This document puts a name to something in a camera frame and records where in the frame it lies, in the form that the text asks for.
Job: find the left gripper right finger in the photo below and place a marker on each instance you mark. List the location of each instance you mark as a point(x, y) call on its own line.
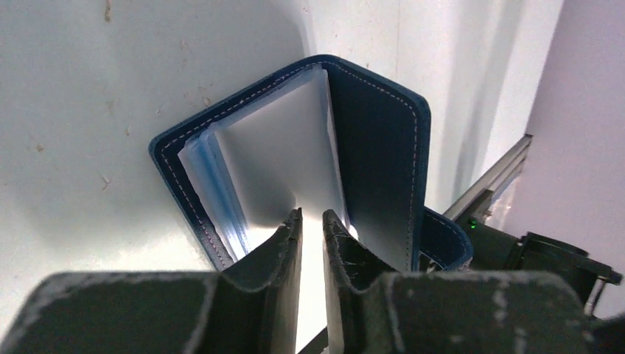
point(372, 308)

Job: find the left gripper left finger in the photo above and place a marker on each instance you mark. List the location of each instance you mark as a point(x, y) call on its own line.
point(250, 307)

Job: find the blue leather card holder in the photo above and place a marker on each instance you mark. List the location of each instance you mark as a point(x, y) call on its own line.
point(383, 136)

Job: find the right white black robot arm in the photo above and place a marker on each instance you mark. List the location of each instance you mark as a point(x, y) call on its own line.
point(495, 250)

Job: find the right aluminium frame post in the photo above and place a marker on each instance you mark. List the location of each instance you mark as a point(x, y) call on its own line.
point(506, 168)

